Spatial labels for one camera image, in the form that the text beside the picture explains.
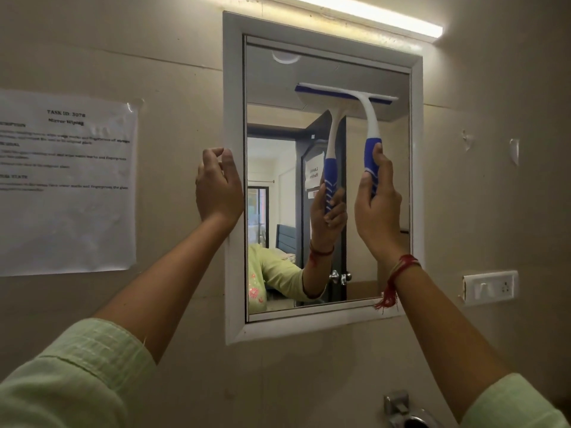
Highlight person's left hand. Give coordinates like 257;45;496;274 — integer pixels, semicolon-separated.
195;148;244;232

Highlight person's right hand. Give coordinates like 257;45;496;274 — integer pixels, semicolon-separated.
354;143;409;266

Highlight blue and white squeegee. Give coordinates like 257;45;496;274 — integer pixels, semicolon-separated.
294;82;399;197

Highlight white framed wall mirror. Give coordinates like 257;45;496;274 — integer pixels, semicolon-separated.
222;11;425;346

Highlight person's left forearm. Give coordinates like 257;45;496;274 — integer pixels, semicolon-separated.
94;216;242;364

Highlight person's right forearm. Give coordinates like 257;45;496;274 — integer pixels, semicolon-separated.
377;256;512;424

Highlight white printed paper notice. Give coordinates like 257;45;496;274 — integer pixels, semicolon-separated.
0;88;144;278

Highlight white tube light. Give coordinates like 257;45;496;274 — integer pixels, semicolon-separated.
268;0;444;43

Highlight chrome metal tap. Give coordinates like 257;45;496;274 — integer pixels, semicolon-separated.
383;390;443;428

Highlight light green shirt sleeve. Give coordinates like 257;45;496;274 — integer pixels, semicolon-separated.
0;317;158;428
459;373;571;428

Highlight red thread bracelet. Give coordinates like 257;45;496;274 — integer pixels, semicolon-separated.
374;254;422;311

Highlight white switch socket plate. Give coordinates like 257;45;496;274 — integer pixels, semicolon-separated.
459;270;520;306

